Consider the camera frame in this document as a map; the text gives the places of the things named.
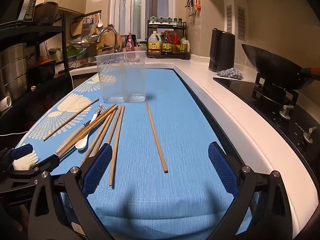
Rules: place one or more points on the hanging white ladle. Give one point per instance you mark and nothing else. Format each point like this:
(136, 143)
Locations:
(100, 23)

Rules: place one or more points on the dark soy sauce bottle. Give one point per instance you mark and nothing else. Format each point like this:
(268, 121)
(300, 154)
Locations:
(166, 46)

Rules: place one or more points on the black pot with orange lid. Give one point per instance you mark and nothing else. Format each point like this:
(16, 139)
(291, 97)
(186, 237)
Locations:
(43, 70)

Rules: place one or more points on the hanging metal grater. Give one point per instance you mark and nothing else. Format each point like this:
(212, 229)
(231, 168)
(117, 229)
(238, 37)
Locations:
(86, 27)

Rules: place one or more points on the metal hanging utensils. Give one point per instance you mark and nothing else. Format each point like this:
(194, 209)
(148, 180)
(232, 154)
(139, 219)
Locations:
(190, 3)

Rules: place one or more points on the black glass gas stove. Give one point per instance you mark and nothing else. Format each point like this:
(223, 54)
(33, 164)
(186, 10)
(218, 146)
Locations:
(240, 87)

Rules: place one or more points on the large steel pot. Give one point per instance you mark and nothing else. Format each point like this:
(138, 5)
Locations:
(12, 72)

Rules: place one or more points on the wall vent grille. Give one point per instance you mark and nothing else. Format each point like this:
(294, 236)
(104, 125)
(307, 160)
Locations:
(229, 20)
(241, 22)

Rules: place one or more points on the red capped sauce bottle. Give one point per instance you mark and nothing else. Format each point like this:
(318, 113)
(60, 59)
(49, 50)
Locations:
(176, 45)

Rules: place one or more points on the black burner grate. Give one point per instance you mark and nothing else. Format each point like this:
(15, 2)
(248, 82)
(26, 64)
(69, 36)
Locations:
(275, 92)

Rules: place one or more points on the green lid spice jar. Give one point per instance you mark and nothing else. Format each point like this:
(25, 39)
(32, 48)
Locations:
(168, 21)
(152, 20)
(160, 20)

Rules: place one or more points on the clear plastic utensil holder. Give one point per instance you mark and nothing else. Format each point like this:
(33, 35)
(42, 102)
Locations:
(120, 80)

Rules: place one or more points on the black shelf rack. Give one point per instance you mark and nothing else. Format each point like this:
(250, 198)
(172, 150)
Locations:
(25, 30)

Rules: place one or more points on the chrome kitchen faucet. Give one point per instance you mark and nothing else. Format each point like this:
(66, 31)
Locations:
(107, 28)

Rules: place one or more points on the red dish soap bottle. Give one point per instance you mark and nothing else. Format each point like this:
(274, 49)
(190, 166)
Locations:
(129, 46)

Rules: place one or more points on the metal stove knob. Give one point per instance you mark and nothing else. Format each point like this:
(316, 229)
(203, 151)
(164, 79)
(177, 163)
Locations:
(285, 112)
(308, 135)

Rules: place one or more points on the green plastic basin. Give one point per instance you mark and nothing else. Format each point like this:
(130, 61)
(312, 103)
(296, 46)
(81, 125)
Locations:
(76, 51)

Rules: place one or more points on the small dark spice shaker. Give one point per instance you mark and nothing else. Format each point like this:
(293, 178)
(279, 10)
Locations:
(175, 22)
(180, 22)

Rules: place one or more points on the white pipe end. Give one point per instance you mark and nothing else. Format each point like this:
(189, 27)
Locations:
(6, 103)

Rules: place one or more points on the round wooden cutting board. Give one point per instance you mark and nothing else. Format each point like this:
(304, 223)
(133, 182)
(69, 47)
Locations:
(110, 40)

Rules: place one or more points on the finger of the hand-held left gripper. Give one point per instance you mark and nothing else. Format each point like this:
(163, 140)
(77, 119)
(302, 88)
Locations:
(47, 163)
(22, 150)

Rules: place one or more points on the metal colander bowl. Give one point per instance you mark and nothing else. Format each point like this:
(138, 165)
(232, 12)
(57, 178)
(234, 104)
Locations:
(82, 43)

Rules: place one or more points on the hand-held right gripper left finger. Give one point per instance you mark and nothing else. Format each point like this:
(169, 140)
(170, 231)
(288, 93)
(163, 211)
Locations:
(97, 167)

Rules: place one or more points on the hanging wooden cutting board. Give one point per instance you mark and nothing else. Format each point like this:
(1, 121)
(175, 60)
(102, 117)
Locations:
(76, 28)

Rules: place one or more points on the black wok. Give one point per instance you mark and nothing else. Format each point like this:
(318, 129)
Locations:
(270, 65)

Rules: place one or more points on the white plastic container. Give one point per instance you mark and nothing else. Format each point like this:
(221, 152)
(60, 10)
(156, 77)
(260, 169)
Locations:
(142, 47)

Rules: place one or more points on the blue patterned table mat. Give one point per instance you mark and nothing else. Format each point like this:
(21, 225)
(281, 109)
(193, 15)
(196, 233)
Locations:
(162, 130)

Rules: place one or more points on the orange hanging utensil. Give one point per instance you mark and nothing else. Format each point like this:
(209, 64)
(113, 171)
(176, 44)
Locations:
(198, 2)

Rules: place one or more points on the grey blue dish cloth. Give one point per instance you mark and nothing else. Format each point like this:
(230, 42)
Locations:
(230, 74)

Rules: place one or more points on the dark bowl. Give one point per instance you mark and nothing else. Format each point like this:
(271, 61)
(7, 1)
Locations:
(46, 13)

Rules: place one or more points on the large cooking oil bottle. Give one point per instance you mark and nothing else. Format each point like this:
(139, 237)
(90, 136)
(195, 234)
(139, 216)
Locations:
(153, 46)

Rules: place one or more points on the black electric kettle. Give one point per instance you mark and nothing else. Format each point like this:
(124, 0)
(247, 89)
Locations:
(221, 50)

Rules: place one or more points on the microwave oven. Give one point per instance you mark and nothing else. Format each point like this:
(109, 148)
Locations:
(30, 2)

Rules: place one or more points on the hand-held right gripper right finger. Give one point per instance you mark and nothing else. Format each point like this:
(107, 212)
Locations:
(222, 167)

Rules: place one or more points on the black spice rack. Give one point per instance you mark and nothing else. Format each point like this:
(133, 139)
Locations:
(147, 27)

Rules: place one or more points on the olive oil bottle white cap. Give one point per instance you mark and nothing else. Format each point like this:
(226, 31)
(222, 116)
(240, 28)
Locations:
(184, 48)

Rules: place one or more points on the white framed window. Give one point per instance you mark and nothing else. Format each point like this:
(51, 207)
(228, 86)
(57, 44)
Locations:
(140, 5)

